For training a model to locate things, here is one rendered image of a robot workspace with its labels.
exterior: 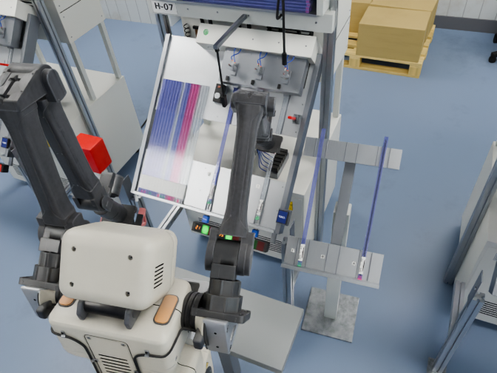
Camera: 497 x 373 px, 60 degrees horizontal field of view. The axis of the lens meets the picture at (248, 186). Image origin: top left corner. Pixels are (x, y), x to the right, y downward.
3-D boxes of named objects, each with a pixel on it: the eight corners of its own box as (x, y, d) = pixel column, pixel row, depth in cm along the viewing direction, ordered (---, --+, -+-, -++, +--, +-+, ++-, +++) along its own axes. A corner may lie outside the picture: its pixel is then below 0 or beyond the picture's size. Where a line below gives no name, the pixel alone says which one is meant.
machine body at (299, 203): (302, 272, 237) (304, 195, 193) (192, 238, 260) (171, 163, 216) (334, 192, 278) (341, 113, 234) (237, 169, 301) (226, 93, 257)
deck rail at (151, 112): (142, 193, 195) (134, 193, 189) (138, 192, 195) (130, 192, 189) (177, 38, 192) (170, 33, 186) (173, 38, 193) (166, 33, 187)
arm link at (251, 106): (228, 75, 97) (273, 79, 96) (235, 92, 111) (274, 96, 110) (203, 272, 94) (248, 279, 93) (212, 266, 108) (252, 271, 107)
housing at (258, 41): (317, 69, 171) (310, 58, 158) (209, 53, 187) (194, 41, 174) (322, 49, 171) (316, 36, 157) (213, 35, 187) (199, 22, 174)
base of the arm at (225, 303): (188, 314, 91) (242, 324, 89) (194, 276, 92) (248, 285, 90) (200, 308, 100) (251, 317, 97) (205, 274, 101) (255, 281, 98)
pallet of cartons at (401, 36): (433, 36, 410) (443, -8, 380) (421, 78, 361) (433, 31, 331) (317, 24, 447) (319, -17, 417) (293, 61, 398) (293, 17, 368)
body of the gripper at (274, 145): (259, 132, 164) (252, 127, 157) (284, 137, 160) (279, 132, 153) (254, 149, 163) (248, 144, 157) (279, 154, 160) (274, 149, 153)
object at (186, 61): (300, 139, 171) (297, 138, 166) (160, 111, 193) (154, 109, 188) (319, 58, 170) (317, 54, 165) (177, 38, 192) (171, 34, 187)
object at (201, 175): (276, 229, 170) (274, 229, 167) (139, 190, 192) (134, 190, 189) (288, 183, 170) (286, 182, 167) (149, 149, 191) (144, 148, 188)
